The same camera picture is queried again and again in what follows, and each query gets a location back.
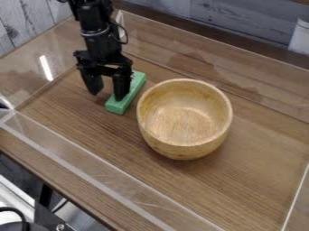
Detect black table leg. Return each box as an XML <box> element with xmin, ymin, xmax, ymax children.
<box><xmin>39</xmin><ymin>184</ymin><xmax>54</xmax><ymax>208</ymax></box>

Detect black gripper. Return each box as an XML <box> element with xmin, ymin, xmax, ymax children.
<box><xmin>74</xmin><ymin>28</ymin><xmax>133</xmax><ymax>101</ymax></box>

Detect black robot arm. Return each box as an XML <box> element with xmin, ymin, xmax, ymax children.
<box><xmin>56</xmin><ymin>0</ymin><xmax>133</xmax><ymax>101</ymax></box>

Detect green rectangular block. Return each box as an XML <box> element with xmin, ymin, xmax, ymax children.
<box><xmin>106</xmin><ymin>71</ymin><xmax>146</xmax><ymax>115</ymax></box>

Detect clear acrylic tray walls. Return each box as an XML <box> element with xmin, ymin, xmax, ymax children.
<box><xmin>0</xmin><ymin>12</ymin><xmax>309</xmax><ymax>231</ymax></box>

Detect white cylinder at right edge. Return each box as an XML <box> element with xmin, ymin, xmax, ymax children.
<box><xmin>289</xmin><ymin>16</ymin><xmax>309</xmax><ymax>56</ymax></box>

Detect black cable bottom left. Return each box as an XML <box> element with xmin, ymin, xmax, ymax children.
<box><xmin>0</xmin><ymin>207</ymin><xmax>30</xmax><ymax>231</ymax></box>

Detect brown wooden bowl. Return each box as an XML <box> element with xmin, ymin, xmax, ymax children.
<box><xmin>137</xmin><ymin>79</ymin><xmax>233</xmax><ymax>161</ymax></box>

